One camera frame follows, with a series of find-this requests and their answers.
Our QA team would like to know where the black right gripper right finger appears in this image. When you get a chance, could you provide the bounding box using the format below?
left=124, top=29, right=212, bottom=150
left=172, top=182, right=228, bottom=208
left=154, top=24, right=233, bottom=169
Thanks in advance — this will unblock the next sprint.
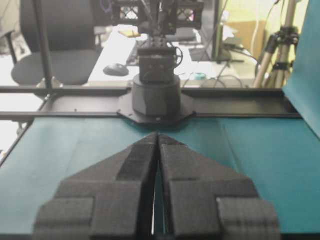
left=158, top=135, right=281, bottom=240

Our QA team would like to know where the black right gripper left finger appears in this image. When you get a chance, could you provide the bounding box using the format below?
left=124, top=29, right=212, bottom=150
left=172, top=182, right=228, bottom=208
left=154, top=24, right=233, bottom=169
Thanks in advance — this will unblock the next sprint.
left=32, top=132, right=158, bottom=240

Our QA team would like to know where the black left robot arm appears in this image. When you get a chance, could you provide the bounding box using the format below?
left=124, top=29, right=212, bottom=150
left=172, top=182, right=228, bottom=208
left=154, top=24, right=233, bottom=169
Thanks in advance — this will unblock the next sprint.
left=111, top=0, right=204, bottom=124

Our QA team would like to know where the teal table cloth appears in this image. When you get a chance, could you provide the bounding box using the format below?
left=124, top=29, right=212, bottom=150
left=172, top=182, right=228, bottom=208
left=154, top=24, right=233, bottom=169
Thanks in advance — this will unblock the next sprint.
left=0, top=0, right=320, bottom=240

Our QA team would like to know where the teal tape roll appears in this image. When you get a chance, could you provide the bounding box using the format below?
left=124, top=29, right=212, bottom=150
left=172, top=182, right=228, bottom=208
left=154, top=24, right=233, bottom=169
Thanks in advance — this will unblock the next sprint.
left=192, top=72, right=207, bottom=81

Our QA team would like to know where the black computer mouse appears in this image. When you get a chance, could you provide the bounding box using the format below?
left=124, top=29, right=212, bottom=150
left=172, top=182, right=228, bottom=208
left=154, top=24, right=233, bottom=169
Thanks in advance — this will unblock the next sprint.
left=103, top=63, right=129, bottom=77

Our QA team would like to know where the white desk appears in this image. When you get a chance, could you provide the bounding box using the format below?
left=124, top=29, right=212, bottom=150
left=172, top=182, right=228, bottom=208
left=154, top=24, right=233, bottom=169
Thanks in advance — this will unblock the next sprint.
left=87, top=25, right=257, bottom=89

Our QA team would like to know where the black office chair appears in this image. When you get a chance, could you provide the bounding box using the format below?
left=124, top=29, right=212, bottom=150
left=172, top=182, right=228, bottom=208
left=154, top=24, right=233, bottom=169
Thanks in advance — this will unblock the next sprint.
left=11, top=0, right=100, bottom=86

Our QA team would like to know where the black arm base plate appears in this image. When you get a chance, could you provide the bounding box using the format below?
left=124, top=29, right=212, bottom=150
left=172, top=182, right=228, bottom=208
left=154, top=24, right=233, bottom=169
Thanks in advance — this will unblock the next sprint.
left=117, top=86, right=196, bottom=125

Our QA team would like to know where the black metal frame rail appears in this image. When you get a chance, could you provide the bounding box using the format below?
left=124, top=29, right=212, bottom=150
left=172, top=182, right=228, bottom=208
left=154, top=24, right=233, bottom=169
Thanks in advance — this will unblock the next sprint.
left=0, top=86, right=301, bottom=124

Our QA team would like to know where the camera tripod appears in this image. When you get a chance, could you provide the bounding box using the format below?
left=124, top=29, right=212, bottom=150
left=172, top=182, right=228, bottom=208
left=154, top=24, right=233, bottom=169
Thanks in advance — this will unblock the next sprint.
left=252, top=0, right=300, bottom=89

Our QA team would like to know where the black vertical frame post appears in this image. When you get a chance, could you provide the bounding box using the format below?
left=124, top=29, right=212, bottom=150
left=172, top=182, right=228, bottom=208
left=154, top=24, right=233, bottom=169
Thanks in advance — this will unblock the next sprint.
left=32, top=0, right=53, bottom=89

